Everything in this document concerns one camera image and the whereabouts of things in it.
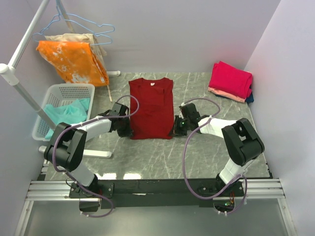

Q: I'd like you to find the dark red t shirt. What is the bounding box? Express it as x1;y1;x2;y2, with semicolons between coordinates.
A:
128;78;174;140

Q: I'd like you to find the folded navy t shirt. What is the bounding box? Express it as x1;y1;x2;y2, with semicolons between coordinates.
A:
245;88;254;104

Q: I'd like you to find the orange patterned cloth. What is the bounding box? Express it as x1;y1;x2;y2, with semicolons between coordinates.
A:
36;41;109;87

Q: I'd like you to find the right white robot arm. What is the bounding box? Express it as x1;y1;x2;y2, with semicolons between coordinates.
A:
169;103;265;196

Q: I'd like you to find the aluminium frame rail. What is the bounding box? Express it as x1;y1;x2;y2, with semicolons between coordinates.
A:
14;179;297;236

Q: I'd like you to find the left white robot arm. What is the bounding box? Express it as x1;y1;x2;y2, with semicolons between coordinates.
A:
44;102;133;198

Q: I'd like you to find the white clothes rack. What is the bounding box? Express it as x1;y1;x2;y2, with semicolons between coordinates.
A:
0;0;117;163

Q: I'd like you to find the teal t shirt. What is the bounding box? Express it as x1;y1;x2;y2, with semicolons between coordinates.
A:
44;98;90;125

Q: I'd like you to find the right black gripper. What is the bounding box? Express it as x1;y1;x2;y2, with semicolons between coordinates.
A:
168;116;190;137

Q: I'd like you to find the beige cloth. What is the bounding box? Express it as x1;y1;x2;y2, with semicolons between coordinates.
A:
44;33;107;69

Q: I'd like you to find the folded salmon t shirt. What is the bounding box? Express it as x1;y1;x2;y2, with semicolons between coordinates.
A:
208;86;248;103

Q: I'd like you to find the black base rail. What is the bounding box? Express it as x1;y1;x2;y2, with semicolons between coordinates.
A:
68;177;247;212

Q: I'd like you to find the white laundry basket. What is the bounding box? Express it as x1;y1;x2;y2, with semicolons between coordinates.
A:
32;83;96;142

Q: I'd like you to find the folded pink t shirt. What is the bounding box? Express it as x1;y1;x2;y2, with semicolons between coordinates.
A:
209;61;253;99

